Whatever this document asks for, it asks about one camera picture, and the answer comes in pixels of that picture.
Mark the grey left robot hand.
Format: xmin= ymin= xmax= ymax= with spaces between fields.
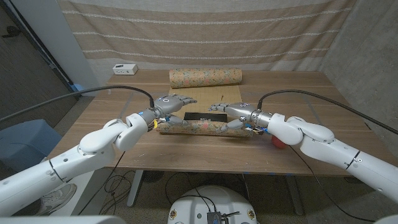
xmin=141 ymin=94 xmax=198 ymax=127

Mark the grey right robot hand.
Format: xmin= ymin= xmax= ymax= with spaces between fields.
xmin=208 ymin=102 xmax=274 ymax=133

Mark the black package box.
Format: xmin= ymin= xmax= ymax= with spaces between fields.
xmin=183 ymin=112 xmax=228 ymax=123

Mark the floral wrapping paper sheet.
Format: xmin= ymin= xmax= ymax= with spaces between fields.
xmin=156 ymin=67 xmax=254 ymax=138

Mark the red ball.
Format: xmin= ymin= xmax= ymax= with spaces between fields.
xmin=271 ymin=135 xmax=289 ymax=149

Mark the white power strip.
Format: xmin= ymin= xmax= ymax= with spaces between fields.
xmin=112 ymin=63 xmax=139 ymax=76

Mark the beige striped backdrop cloth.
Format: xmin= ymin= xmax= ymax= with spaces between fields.
xmin=57 ymin=0 xmax=357 ymax=72

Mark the grey table leg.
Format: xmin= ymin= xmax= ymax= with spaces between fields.
xmin=285 ymin=175 xmax=305 ymax=216
xmin=126 ymin=169 xmax=146 ymax=208

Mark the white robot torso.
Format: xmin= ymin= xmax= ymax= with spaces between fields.
xmin=167 ymin=185 xmax=258 ymax=224

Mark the grey torso device box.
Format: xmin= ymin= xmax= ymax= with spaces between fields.
xmin=206 ymin=211 xmax=231 ymax=224

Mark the white sneaker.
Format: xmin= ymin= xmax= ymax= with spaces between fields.
xmin=35 ymin=183 xmax=78 ymax=217

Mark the blue bin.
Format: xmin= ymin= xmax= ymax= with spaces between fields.
xmin=0 ymin=119 xmax=63 ymax=174

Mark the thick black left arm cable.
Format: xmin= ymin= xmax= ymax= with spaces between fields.
xmin=0 ymin=85 xmax=155 ymax=123

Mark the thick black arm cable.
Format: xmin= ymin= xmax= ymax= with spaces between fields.
xmin=0 ymin=85 xmax=155 ymax=123
xmin=257 ymin=89 xmax=398 ymax=135

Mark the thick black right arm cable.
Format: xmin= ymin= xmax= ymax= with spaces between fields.
xmin=257 ymin=89 xmax=398 ymax=135

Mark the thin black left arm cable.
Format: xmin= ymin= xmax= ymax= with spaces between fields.
xmin=77 ymin=151 xmax=127 ymax=216

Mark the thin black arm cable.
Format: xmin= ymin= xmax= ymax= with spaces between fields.
xmin=77 ymin=151 xmax=127 ymax=216
xmin=289 ymin=145 xmax=377 ymax=223

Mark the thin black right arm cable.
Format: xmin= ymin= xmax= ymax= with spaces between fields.
xmin=289 ymin=145 xmax=377 ymax=223

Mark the black torso cable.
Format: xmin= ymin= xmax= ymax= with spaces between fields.
xmin=164 ymin=171 xmax=218 ymax=214

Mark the black floor cable bundle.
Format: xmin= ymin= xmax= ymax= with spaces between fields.
xmin=99 ymin=169 xmax=141 ymax=215

